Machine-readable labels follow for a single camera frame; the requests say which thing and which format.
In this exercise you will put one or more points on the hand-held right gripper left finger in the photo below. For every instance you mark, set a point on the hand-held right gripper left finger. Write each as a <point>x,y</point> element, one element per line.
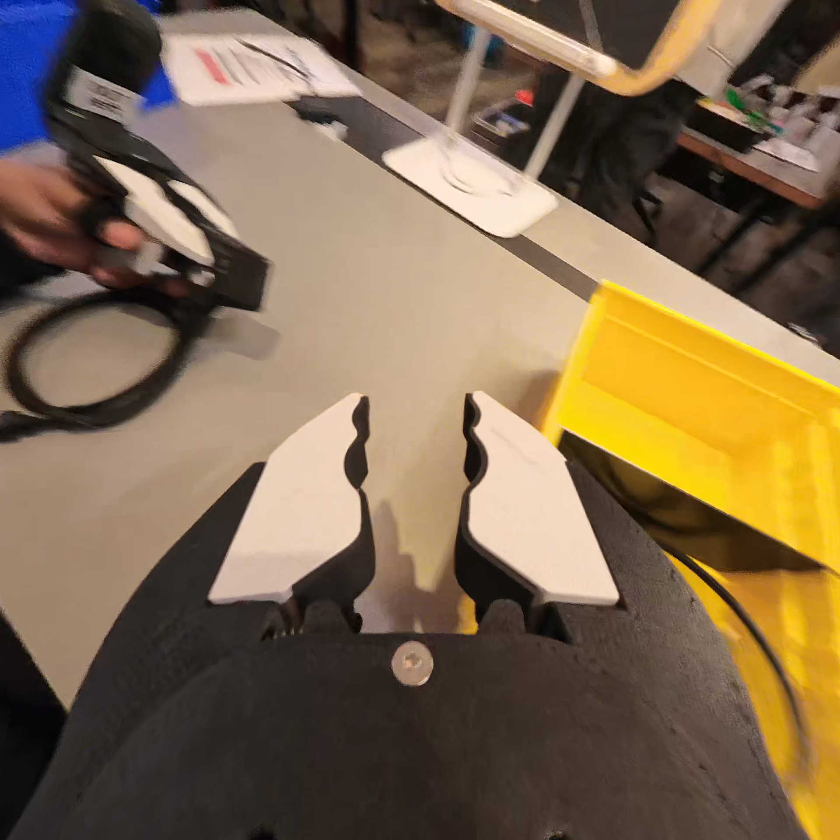
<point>295,518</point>

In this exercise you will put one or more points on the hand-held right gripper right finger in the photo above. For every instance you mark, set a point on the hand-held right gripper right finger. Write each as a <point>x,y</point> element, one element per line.
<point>531,518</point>

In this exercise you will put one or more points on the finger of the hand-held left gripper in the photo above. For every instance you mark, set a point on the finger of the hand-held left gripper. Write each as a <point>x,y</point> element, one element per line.
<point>207,210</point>
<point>164,216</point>

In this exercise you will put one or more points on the black video switch box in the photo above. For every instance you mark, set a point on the black video switch box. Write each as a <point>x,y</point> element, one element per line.
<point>243,275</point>

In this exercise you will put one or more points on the yellow plastic bin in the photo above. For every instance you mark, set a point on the yellow plastic bin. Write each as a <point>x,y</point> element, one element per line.
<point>689,407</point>

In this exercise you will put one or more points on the person's left forearm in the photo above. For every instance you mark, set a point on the person's left forearm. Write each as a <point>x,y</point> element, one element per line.
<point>13,269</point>

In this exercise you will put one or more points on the black usb hub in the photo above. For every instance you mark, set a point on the black usb hub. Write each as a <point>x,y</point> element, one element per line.
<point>321,121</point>

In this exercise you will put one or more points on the person's left hand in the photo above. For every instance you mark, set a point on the person's left hand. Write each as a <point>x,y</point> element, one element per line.
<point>39,210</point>

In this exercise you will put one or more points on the white paper sheet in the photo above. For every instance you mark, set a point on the white paper sheet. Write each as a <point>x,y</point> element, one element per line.
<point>262,72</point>

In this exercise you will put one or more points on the black bin divider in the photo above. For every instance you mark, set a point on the black bin divider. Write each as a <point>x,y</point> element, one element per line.
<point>689,518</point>

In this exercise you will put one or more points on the white lamp stand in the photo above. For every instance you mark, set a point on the white lamp stand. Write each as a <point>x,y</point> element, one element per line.
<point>467,85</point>

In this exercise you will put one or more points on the wooden work table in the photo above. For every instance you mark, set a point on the wooden work table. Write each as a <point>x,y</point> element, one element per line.
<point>754,164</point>

